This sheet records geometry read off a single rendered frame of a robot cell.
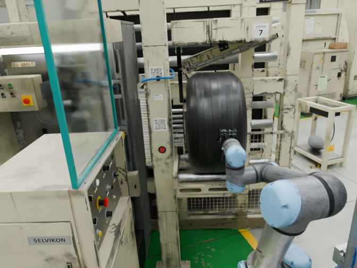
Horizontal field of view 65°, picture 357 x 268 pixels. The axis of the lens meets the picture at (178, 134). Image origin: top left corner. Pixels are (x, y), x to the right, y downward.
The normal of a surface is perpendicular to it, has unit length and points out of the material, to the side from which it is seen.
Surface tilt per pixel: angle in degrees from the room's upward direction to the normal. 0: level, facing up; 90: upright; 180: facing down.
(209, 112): 61
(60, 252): 90
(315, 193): 44
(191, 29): 90
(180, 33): 90
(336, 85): 90
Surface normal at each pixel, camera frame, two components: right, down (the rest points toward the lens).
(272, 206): -0.96, 0.02
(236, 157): -0.04, 0.25
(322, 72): 0.31, 0.32
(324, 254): -0.05, -0.94
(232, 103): -0.05, -0.27
